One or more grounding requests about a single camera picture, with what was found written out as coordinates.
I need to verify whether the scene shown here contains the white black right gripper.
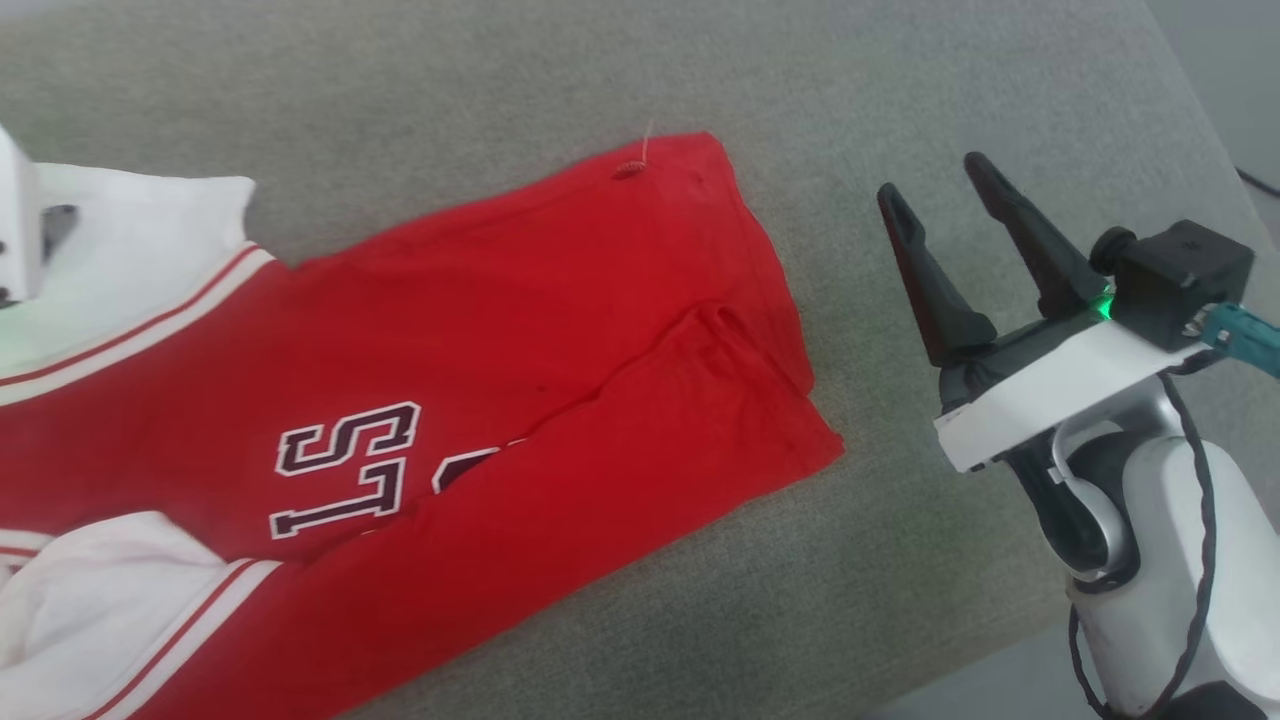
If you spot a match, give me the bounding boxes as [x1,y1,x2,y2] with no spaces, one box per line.
[877,151,1213,475]

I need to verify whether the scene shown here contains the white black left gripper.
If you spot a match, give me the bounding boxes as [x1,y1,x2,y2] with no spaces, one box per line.
[0,125,47,307]

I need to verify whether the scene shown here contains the red and white jersey garment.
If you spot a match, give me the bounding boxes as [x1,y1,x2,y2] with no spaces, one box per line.
[0,130,846,720]

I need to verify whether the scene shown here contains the teal right camera cable connector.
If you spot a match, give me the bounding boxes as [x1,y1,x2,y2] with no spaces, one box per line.
[1195,303,1280,379]

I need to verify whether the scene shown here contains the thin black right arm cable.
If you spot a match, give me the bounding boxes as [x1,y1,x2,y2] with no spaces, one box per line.
[1068,365,1221,720]

